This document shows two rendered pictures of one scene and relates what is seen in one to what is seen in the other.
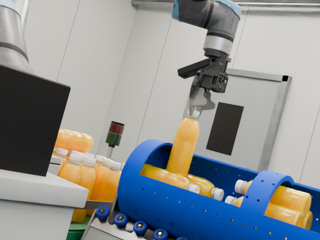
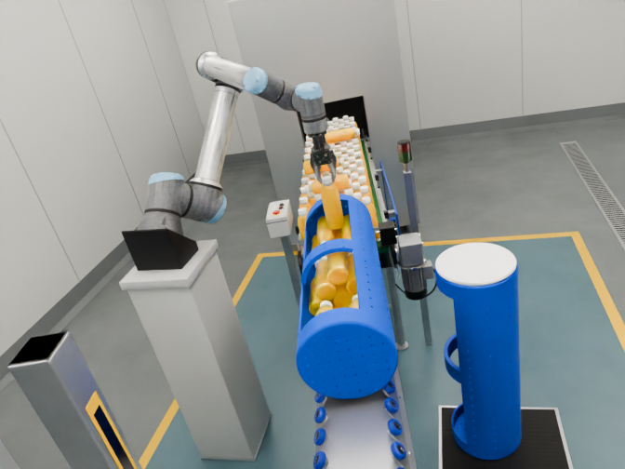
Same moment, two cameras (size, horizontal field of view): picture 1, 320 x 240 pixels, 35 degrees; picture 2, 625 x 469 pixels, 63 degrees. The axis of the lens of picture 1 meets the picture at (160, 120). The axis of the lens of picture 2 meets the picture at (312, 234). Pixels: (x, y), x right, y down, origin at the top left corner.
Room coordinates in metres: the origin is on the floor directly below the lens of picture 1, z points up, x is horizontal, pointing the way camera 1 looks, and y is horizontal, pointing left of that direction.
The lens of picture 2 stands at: (0.77, -1.72, 2.06)
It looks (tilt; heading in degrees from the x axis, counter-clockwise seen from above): 27 degrees down; 65
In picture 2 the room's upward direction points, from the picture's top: 13 degrees counter-clockwise
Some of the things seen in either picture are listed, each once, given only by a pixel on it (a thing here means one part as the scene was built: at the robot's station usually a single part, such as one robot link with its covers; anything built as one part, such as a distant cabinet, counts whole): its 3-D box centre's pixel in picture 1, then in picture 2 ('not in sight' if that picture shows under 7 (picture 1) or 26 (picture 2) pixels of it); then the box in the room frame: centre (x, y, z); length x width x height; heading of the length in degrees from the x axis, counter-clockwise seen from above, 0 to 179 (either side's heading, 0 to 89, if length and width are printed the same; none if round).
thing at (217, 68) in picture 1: (212, 72); (320, 147); (1.63, -0.12, 1.49); 0.09 x 0.08 x 0.12; 58
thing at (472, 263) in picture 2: not in sight; (474, 262); (1.91, -0.58, 1.03); 0.28 x 0.28 x 0.01
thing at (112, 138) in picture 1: (113, 138); (405, 155); (2.24, 0.17, 1.18); 0.06 x 0.06 x 0.05
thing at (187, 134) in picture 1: (184, 145); (331, 204); (1.64, -0.10, 1.24); 0.07 x 0.07 x 0.19
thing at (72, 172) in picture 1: (66, 189); (307, 231); (1.66, 0.23, 1.00); 0.07 x 0.07 x 0.19
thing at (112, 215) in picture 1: (124, 205); not in sight; (1.73, 0.04, 0.99); 0.10 x 0.02 x 0.12; 148
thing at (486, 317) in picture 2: not in sight; (481, 356); (1.91, -0.58, 0.59); 0.28 x 0.28 x 0.88
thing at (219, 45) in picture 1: (217, 47); (316, 125); (1.63, -0.12, 1.57); 0.10 x 0.09 x 0.05; 148
